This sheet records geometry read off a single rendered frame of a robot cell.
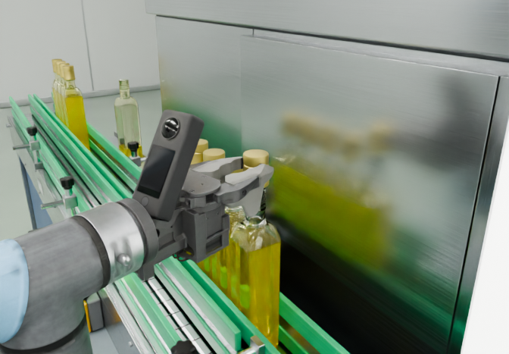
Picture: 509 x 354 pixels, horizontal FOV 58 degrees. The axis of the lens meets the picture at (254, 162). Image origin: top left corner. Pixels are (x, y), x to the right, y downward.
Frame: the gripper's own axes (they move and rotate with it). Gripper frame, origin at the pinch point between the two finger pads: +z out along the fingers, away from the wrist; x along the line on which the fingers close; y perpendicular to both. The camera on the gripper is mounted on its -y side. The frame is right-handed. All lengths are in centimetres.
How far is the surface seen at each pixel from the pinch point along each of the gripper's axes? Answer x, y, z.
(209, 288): -7.5, 22.2, -2.1
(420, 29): 16.5, -17.3, 8.7
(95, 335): -35, 43, -8
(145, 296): -12.6, 21.7, -10.3
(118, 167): -73, 27, 25
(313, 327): 10.2, 21.7, 0.7
